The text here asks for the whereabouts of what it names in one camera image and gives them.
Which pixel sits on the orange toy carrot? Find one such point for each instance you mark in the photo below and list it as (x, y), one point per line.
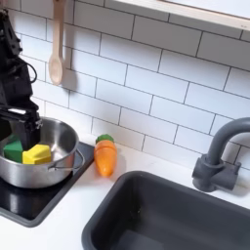
(105, 158)

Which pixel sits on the green toy block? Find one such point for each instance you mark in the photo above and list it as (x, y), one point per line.
(13, 152)

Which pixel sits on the wooden shelf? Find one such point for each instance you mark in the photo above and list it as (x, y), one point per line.
(195, 14)

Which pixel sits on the black toy stove top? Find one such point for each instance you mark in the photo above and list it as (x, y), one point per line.
(32, 205)

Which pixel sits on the wooden spoon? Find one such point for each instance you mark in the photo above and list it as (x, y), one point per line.
(56, 68)

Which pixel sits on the dark grey tap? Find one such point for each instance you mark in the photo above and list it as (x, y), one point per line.
(211, 172)

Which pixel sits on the steel pot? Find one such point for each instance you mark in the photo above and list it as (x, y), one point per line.
(49, 175)

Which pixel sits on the yellow toy block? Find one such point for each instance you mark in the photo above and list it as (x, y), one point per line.
(37, 154)

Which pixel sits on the dark grey sink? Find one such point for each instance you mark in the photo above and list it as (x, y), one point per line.
(162, 215)

